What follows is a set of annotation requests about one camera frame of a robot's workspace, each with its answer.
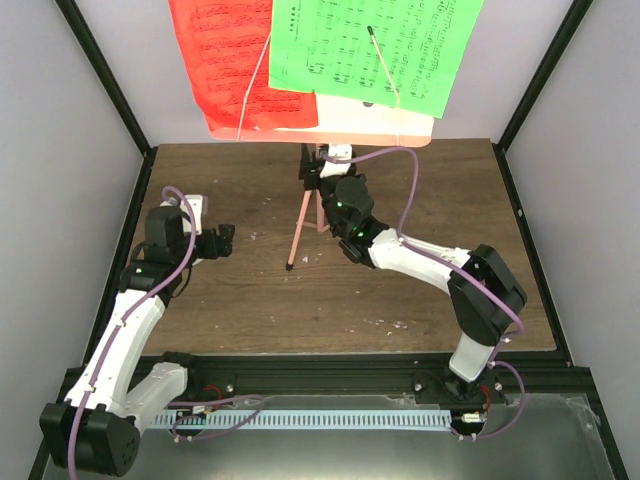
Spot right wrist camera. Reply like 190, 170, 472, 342
318, 144, 353, 179

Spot black left frame rail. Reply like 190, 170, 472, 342
81, 146, 158, 366

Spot light blue slotted cable duct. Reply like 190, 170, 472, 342
149, 410, 452, 432

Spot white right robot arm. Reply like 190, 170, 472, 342
298, 145, 527, 403

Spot black frame rail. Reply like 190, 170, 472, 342
491, 143, 574, 367
81, 146, 158, 366

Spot black right frame rail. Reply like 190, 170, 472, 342
491, 143, 574, 367

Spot black back right frame post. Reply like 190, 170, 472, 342
497, 0, 596, 151

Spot black back left frame post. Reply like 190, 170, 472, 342
55, 0, 152, 158

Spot red sheet music page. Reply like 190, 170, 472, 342
169, 0, 318, 132

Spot pink folding music stand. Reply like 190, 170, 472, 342
212, 95, 444, 279

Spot black frame post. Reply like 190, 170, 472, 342
497, 0, 596, 151
55, 0, 152, 158

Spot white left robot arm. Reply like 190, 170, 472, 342
39, 195, 235, 477

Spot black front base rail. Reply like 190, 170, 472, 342
64, 353, 596, 407

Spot green sheet music page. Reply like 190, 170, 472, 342
269, 0, 483, 118

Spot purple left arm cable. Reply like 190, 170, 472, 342
66, 185, 266, 474

